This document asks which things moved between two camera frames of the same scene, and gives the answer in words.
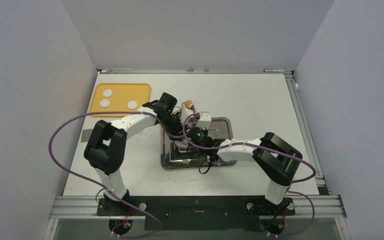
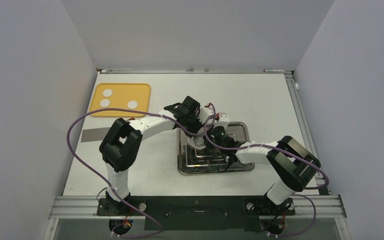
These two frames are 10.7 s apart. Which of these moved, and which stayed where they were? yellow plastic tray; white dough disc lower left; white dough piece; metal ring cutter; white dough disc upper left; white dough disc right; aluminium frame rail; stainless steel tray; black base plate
Moved: metal ring cutter; stainless steel tray; white dough piece
Stayed: yellow plastic tray; aluminium frame rail; black base plate; white dough disc right; white dough disc upper left; white dough disc lower left
